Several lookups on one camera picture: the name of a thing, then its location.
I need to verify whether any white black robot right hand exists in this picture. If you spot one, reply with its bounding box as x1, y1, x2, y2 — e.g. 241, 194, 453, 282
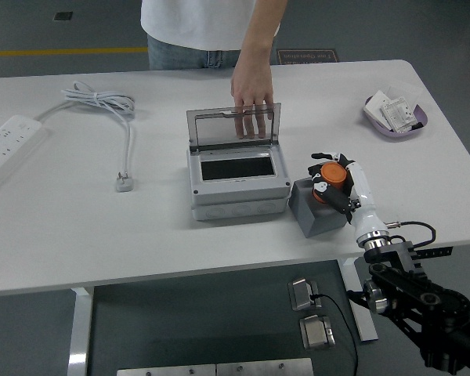
307, 151, 387, 242

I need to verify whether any white cardboard packet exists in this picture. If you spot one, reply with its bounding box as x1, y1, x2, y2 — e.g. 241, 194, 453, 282
366, 89, 391, 128

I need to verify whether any grey cube holder block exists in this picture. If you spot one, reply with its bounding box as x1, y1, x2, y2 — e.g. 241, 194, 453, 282
288, 176, 356, 239

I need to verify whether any black table control panel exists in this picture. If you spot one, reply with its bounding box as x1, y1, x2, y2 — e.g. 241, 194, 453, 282
414, 245, 454, 259

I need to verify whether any metal base plate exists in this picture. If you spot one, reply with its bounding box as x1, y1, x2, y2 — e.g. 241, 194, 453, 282
215, 356, 314, 376
116, 363, 217, 376

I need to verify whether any person's left hand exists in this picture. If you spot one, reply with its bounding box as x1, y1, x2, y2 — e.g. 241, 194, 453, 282
230, 64, 275, 140

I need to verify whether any grey plastic electrical box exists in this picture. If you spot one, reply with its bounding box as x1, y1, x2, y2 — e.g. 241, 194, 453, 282
186, 146, 291, 222

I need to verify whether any dark floor sign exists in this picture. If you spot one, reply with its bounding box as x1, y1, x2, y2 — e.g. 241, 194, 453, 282
277, 49, 341, 65

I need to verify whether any orange cylindrical battery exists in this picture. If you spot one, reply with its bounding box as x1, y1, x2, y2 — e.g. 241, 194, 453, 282
312, 161, 349, 204

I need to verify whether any white table leg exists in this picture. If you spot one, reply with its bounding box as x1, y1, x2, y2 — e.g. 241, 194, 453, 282
66, 287, 95, 376
338, 257, 379, 344

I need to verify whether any white power strip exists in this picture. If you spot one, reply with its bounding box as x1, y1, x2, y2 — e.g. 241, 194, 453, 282
0, 114, 50, 197

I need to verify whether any transparent hinged box lid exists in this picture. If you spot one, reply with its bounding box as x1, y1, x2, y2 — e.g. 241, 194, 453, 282
186, 103, 282, 154

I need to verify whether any white power cord with plug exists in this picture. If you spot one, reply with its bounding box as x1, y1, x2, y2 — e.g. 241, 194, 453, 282
34, 81, 137, 193

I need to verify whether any person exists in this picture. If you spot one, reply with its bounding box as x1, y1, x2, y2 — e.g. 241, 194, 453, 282
140, 0, 283, 71

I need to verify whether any purple plastic tray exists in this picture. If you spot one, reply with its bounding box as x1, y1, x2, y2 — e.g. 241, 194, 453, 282
362, 96, 430, 142

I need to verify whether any black pedal cable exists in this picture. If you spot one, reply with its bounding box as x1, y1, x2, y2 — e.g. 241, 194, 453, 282
311, 292, 360, 376

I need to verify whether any metal foot pedal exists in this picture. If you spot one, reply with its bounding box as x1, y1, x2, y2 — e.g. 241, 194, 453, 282
299, 313, 337, 351
287, 277, 324, 313

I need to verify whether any clear plastic bag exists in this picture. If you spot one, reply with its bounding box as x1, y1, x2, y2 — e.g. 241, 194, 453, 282
383, 78, 421, 107

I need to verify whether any white socket plate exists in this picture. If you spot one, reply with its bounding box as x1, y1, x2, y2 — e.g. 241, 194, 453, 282
379, 96, 416, 132

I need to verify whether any yellow floor tape line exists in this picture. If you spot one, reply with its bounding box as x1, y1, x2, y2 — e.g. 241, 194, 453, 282
0, 46, 149, 58

